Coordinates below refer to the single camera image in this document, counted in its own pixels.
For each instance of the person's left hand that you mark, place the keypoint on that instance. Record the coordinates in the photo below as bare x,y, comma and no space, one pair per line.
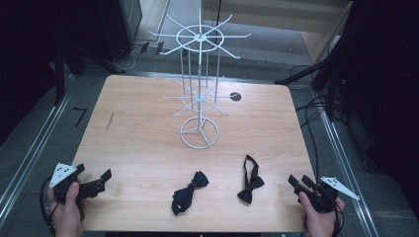
67,214

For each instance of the black metal stand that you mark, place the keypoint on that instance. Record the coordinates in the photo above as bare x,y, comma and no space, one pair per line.
331,89
60,72

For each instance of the person's right hand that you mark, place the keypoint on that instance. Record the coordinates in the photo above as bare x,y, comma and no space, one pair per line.
321,223

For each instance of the metal floor rail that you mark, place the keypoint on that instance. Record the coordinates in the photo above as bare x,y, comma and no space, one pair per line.
29,154
346,174

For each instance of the black bow tie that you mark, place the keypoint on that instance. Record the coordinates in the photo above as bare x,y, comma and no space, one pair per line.
184,197
246,195

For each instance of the light wooden furniture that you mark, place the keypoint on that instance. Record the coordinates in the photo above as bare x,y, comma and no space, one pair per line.
280,13

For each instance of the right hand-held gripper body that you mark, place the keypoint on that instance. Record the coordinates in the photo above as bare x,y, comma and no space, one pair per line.
324,196

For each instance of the black power plug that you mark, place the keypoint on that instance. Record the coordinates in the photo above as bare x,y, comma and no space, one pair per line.
159,48
144,47

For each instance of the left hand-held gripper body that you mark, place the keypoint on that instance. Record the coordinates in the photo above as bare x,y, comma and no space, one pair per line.
66,176

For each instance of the black round table grommet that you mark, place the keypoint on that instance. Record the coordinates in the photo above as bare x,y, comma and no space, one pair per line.
235,96

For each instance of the black cabinet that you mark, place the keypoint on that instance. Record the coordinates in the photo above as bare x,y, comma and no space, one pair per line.
120,26

